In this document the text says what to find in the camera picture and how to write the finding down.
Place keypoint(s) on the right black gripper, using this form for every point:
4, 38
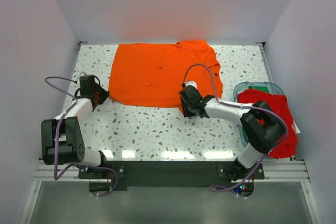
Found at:
186, 112

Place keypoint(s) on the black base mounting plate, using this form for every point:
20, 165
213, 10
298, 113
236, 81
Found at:
121, 175

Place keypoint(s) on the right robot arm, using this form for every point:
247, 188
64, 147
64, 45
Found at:
263, 127

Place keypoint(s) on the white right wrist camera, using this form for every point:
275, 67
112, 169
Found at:
191, 83

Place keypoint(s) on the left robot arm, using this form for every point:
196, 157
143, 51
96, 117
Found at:
61, 137

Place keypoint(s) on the clear blue plastic bin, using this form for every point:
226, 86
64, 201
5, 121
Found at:
273, 89

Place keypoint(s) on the white paper sheet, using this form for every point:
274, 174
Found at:
295, 128

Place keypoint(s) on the orange t shirt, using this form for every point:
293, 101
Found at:
152, 74

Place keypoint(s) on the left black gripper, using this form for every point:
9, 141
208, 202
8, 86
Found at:
104, 94

